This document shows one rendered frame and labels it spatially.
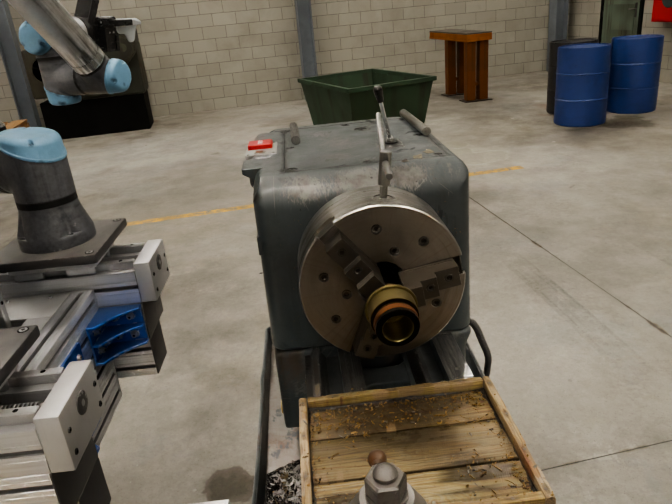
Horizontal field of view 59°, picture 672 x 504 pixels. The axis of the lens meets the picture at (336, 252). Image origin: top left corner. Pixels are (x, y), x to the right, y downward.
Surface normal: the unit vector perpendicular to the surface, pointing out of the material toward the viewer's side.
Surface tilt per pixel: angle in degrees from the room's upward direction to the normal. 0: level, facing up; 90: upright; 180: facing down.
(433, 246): 90
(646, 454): 0
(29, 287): 90
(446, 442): 0
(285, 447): 0
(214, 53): 90
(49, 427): 90
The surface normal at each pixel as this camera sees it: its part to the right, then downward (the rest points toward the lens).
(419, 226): 0.07, 0.38
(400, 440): -0.09, -0.92
